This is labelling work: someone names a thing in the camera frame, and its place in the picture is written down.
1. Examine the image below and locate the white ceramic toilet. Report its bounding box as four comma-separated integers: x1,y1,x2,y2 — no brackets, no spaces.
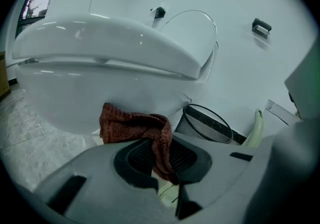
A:
11,9,220,137

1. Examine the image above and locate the cream toilet brush handle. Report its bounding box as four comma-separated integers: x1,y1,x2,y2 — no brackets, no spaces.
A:
241,108,265,148

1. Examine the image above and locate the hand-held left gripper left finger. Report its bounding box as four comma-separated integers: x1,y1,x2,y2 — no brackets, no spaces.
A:
34,139,176,224

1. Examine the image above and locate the dark framed window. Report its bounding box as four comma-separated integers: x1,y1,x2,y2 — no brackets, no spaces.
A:
16,0,61,37

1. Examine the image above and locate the black mesh waste bin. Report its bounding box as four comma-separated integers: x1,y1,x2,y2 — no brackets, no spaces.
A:
174,104,234,145

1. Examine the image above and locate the clear plastic brush holder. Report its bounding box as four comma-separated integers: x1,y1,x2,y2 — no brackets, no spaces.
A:
264,99,302,125

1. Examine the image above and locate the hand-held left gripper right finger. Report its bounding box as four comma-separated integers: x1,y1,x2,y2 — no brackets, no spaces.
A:
169,132,262,220

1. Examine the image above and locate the brown cardboard box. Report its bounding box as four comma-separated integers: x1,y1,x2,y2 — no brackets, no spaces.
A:
0,50,12,102

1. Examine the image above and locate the black toilet paper holder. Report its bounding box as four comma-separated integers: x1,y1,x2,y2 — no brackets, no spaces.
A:
251,17,273,38

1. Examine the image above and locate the red knitted cleaning cloth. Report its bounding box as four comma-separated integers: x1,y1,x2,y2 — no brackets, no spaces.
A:
99,102,180,185

